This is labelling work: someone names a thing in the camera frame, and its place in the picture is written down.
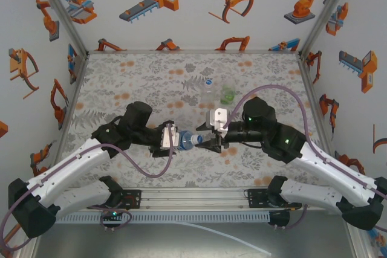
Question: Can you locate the wide aluminium mounting rail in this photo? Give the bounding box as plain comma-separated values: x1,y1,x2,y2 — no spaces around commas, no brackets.
28,187,359,212

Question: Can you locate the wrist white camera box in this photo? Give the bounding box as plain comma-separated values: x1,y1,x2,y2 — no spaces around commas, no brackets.
205,107,231,134
161,121,180,149

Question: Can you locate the black controller box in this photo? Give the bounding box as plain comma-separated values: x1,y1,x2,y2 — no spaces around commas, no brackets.
268,209,291,227

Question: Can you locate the aluminium frame bar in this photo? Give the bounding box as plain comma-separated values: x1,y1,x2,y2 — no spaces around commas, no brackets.
33,51,91,177
298,51,338,156
86,48,301,56

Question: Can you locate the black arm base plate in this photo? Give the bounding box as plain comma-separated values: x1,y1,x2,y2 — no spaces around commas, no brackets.
247,188,302,210
86,189,142,210

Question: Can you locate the black controller board green light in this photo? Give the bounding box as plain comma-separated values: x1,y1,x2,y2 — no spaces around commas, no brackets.
100,208,125,224

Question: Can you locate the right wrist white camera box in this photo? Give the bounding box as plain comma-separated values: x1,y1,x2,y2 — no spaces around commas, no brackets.
205,107,231,134

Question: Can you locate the white slotted cable duct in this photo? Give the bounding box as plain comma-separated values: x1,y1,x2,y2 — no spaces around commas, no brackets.
41,211,271,224

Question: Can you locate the clear plastic bottle blue label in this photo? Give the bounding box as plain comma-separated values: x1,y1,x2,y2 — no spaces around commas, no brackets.
200,77,217,105

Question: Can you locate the clear green-tinted plastic cup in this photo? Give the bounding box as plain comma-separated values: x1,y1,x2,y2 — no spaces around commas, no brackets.
220,77,237,105

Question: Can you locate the thin white tube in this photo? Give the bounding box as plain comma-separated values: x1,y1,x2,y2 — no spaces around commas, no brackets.
175,221,272,256

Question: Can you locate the floral patterned table cloth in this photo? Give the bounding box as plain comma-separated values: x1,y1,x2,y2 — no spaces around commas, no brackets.
50,52,342,189

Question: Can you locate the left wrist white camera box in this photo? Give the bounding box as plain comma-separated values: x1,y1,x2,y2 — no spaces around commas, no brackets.
161,121,180,149

